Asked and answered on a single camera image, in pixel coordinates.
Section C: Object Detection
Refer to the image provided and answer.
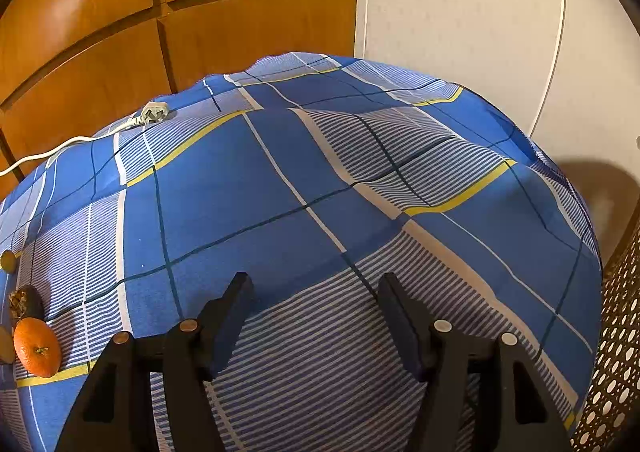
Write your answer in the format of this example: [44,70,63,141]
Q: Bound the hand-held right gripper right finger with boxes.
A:
[377,273,573,452]

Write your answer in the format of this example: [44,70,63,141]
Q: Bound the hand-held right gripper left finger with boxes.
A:
[55,272,256,452]

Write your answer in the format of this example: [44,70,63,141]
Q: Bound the blue plaid tablecloth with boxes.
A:
[0,52,603,452]

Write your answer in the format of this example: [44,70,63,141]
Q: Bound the orange tangerine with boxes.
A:
[13,318,63,378]

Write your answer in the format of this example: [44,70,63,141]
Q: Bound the dark fruit with brown top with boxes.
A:
[8,285,45,321]

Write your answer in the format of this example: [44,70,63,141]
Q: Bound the woven rattan basket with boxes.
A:
[570,232,640,452]

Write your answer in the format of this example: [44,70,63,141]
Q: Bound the brown oval fruit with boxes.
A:
[0,327,17,366]

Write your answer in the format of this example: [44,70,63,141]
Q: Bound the white power cable with plug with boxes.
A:
[0,102,176,178]

